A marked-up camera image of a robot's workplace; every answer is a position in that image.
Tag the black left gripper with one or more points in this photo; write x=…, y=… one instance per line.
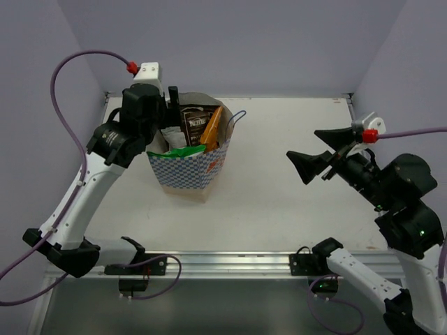
x=167, y=114

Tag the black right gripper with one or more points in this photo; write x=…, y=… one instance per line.
x=341, y=139

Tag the brown kettle chips bag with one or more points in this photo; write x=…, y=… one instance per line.
x=194, y=122
x=174, y=136

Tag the orange chips bag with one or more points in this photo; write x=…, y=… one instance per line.
x=209, y=136

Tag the green chips bag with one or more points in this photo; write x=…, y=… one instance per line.
x=183, y=152

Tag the blue checkered paper bag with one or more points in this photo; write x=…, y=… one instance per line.
x=193, y=177

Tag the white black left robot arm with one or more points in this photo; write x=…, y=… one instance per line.
x=110, y=151

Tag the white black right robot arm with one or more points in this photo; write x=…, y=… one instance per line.
x=412, y=230

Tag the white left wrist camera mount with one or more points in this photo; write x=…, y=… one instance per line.
x=150, y=73

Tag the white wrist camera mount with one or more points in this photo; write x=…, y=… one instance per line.
x=150, y=73
x=365, y=127

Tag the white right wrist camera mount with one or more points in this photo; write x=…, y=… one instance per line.
x=365, y=127

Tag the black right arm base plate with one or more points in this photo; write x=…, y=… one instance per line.
x=304, y=263

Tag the aluminium mounting rail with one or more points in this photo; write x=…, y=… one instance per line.
x=220, y=265

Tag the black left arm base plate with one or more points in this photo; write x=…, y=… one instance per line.
x=136, y=267

